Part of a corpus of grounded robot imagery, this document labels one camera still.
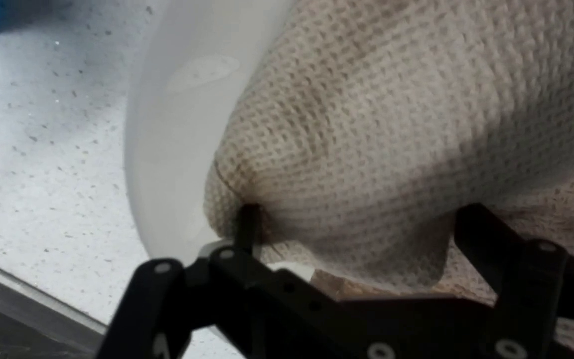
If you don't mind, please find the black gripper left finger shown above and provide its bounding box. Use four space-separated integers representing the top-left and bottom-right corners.
96 202 343 359

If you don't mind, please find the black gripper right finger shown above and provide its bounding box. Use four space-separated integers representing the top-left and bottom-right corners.
452 202 574 359

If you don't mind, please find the beige woven towel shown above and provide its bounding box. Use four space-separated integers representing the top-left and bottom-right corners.
203 0 574 359

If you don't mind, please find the translucent white plastic bowl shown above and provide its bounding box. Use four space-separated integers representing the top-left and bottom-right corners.
122 0 299 264

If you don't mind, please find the stainless steel double sink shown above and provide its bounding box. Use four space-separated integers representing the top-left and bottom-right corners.
0 250 114 359

